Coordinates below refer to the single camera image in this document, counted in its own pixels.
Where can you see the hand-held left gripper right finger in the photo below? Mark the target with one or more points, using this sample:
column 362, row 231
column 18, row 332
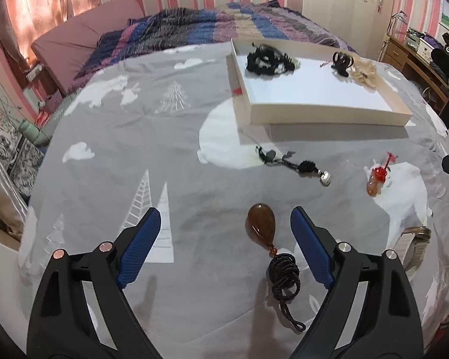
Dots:
column 310, row 248

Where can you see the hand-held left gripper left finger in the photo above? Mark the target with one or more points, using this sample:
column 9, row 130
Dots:
column 140, row 246

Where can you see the shallow white cardboard box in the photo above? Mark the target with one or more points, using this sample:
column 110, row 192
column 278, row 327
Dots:
column 321, row 89

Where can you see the black hair claw clip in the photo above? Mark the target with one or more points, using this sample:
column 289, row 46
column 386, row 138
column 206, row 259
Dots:
column 341, row 63

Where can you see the pale green jade bangle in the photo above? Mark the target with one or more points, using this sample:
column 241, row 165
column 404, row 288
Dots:
column 295, row 63

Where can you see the black scrunchie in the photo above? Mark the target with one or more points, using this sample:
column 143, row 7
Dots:
column 256, row 65

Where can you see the orange gourd pendant red knot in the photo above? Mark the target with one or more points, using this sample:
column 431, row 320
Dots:
column 378, row 175

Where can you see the grey printed blanket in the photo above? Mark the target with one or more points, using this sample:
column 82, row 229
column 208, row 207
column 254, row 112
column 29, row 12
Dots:
column 134, row 164

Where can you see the black bag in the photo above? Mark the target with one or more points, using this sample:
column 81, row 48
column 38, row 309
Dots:
column 447, row 60

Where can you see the wooden desk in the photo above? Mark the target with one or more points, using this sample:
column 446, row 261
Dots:
column 404, row 60

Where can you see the white storage box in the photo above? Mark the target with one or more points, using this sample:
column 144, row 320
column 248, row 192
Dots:
column 425, row 49

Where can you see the clear plastic bag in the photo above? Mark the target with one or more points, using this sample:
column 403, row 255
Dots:
column 11, row 172

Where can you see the green bottle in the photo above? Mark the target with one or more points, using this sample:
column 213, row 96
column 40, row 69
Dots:
column 35, row 132

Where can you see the desk lamp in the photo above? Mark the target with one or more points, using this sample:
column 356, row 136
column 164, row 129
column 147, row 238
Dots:
column 396, row 22

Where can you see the white wardrobe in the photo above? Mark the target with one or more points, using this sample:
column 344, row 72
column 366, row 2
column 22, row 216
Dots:
column 344, row 3

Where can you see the white power strip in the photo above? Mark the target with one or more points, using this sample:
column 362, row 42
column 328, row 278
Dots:
column 34, row 73

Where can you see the pink pillow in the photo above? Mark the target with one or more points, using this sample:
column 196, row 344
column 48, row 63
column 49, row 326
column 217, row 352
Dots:
column 71, row 33

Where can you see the striped purple blue quilt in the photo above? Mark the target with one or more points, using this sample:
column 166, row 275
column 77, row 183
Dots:
column 194, row 26

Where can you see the pink patterned curtain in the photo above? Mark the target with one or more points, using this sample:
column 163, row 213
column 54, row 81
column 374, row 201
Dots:
column 48, row 0

